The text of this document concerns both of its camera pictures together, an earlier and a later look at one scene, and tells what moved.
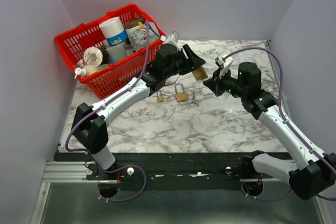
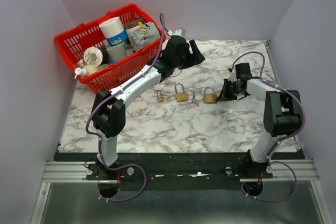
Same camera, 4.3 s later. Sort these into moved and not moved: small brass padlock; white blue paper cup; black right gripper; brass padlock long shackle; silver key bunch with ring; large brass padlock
Moved: large brass padlock; black right gripper
Not moved: white blue paper cup; small brass padlock; silver key bunch with ring; brass padlock long shackle
